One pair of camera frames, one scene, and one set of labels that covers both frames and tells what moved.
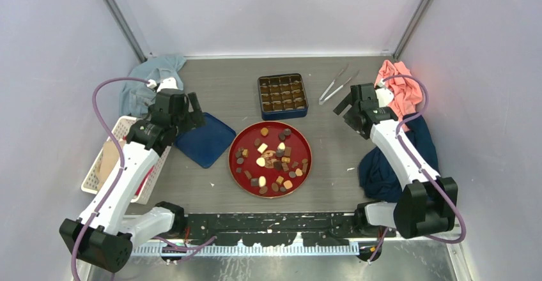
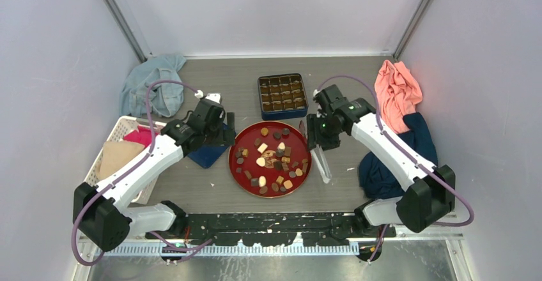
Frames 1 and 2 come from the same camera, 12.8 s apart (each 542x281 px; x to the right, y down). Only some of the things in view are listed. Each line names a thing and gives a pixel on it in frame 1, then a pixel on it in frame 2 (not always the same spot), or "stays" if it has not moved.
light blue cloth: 135,96 stays
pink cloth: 407,93 stays
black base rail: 274,229 stays
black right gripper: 348,115 -> 314,136
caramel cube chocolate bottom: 287,184 stays
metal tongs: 322,101 -> 321,163
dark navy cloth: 379,179 stays
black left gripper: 194,118 -> 219,140
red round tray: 270,159 stays
